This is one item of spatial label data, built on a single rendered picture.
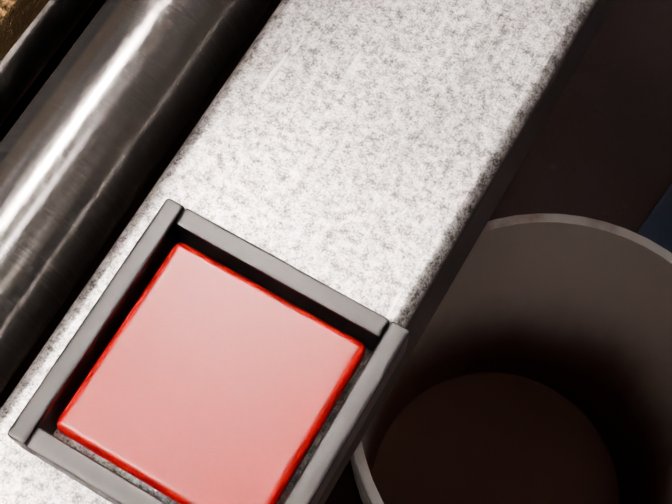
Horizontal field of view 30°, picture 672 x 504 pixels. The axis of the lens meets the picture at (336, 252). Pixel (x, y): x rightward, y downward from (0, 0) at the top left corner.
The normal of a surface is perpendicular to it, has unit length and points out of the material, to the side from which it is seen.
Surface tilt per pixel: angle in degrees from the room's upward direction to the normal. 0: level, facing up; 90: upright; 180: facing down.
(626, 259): 87
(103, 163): 41
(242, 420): 0
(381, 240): 0
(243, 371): 0
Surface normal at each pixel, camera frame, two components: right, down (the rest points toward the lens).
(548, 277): -0.13, 0.91
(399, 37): 0.00, -0.35
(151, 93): 0.57, 0.04
